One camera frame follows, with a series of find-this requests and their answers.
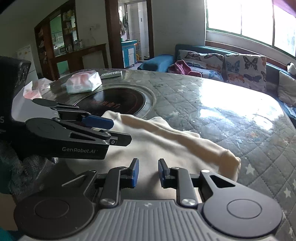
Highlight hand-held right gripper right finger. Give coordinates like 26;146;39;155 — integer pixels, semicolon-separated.
158;159;238;207

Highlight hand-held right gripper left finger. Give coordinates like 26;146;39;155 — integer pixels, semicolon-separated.
61;158;140;208

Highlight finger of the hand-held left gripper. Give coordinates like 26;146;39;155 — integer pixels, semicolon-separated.
55;119;133;147
32;98;114;130

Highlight cream sweatshirt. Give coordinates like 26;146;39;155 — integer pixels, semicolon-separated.
62;110;241;202

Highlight hanging green clothes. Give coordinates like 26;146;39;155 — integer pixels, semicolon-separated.
120;15;130;36

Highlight round black induction cooktop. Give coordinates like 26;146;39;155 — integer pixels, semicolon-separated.
74;88;147;116

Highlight white remote control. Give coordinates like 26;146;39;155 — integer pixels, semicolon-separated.
100;71;122;79

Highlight small soft tissue pack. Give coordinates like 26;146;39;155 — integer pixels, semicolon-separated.
23;77;51;100

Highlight dark wooden sideboard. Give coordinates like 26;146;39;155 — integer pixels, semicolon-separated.
50;43;107;80

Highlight blue white box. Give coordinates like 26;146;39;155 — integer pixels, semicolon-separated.
121;40;138;67

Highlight white refrigerator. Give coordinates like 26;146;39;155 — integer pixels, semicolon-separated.
17;45;38;80

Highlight blue sofa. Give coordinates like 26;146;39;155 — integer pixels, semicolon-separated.
138;44;296;126

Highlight dark wooden display shelf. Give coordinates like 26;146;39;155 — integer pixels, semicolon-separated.
35;0;79;80

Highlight pink cloth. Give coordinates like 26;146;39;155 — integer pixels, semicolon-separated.
168;60;203;77

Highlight wide butterfly print cushion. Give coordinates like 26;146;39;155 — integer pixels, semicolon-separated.
178;50;225;82

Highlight square butterfly print cushion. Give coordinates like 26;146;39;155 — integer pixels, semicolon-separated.
224;54;267;92

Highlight grey pillow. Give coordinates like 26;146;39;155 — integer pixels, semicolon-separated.
277;71;296;107

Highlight window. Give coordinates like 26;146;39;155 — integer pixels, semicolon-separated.
205;0;296;58

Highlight dark wooden door frame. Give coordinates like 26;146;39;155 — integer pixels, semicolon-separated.
105;0;154;69

